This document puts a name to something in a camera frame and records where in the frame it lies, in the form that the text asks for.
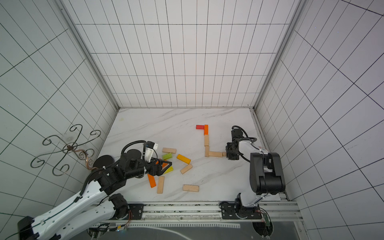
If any metal scroll wall ornament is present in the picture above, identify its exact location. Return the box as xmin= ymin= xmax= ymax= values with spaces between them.
xmin=30 ymin=124 xmax=101 ymax=177

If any amber yellow block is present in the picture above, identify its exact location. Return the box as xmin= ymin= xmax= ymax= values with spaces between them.
xmin=177 ymin=154 xmax=191 ymax=165

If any lime green block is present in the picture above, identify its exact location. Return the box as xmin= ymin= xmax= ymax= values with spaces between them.
xmin=162 ymin=153 xmax=173 ymax=160

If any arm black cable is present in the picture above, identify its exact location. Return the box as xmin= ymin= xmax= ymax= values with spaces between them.
xmin=231 ymin=125 xmax=259 ymax=143
xmin=120 ymin=140 xmax=148 ymax=157

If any natural wood block bottom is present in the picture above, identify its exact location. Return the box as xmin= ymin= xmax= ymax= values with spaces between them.
xmin=183 ymin=185 xmax=200 ymax=193

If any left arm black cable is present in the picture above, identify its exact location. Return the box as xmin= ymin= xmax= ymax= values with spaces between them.
xmin=120 ymin=140 xmax=148 ymax=157

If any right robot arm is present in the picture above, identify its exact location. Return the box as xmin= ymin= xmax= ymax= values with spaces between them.
xmin=220 ymin=140 xmax=286 ymax=220

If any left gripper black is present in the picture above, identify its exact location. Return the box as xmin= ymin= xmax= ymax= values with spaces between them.
xmin=126 ymin=157 xmax=172 ymax=179

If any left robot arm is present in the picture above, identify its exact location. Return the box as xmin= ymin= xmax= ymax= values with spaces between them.
xmin=17 ymin=149 xmax=172 ymax=240

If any natural wood block top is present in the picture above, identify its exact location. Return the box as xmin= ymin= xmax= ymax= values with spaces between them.
xmin=162 ymin=148 xmax=177 ymax=154

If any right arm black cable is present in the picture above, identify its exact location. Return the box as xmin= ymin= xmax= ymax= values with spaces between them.
xmin=231 ymin=125 xmax=259 ymax=143

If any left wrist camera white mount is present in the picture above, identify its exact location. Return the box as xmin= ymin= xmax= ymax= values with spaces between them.
xmin=145 ymin=141 xmax=158 ymax=163

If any black round plate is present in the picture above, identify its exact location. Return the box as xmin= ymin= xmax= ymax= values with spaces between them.
xmin=93 ymin=155 xmax=115 ymax=169

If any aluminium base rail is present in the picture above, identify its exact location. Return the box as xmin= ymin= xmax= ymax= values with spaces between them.
xmin=101 ymin=200 xmax=304 ymax=224

